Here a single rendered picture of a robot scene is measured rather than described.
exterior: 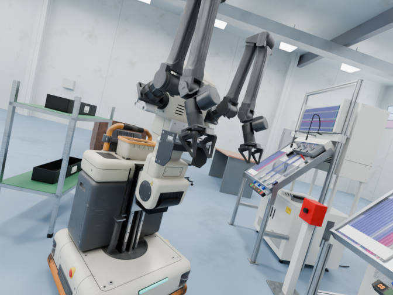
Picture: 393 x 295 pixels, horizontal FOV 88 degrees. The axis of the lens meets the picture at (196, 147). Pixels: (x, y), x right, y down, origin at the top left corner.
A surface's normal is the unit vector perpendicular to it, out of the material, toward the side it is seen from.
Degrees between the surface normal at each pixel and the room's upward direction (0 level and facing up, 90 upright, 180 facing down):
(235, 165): 90
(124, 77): 90
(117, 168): 90
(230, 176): 90
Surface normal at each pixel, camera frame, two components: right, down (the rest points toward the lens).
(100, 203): 0.71, 0.24
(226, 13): 0.12, 0.11
